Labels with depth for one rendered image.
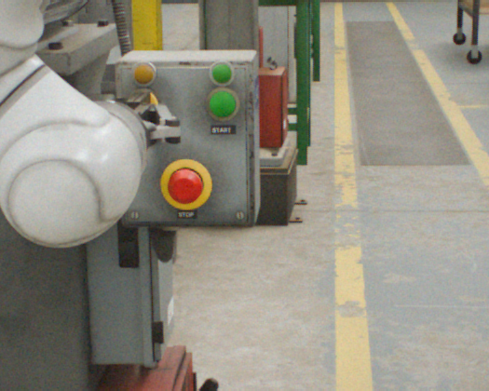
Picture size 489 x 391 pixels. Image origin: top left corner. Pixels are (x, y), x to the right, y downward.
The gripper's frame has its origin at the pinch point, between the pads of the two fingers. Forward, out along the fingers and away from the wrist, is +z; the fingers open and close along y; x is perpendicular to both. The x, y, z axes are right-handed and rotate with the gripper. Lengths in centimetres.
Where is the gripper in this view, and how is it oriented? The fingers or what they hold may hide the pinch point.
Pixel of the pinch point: (139, 109)
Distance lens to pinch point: 127.8
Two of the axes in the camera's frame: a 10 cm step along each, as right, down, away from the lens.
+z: 0.8, -2.5, 9.7
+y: 10.0, 0.0, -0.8
